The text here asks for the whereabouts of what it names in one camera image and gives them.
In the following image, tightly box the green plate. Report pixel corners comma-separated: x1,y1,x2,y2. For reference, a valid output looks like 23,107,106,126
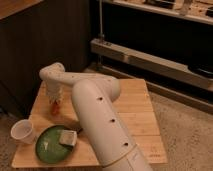
35,125,76,164

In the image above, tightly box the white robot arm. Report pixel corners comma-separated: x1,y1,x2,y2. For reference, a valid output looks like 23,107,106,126
39,63,153,171

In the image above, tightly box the metal pole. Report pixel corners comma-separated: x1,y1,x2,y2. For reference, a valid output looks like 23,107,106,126
99,0,104,42

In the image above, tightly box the grey metal shelf rail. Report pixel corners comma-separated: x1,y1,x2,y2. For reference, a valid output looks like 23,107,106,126
90,38,213,114

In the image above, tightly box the grey sponge block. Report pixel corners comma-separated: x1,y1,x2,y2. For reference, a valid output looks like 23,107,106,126
59,130,77,146

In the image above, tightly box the upper shelf with items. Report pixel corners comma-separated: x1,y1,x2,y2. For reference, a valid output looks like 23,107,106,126
103,0,213,26

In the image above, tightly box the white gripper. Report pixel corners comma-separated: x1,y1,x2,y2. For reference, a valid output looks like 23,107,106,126
46,82,64,104

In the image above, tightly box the white paper cup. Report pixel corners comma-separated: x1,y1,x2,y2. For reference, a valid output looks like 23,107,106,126
10,119,36,144

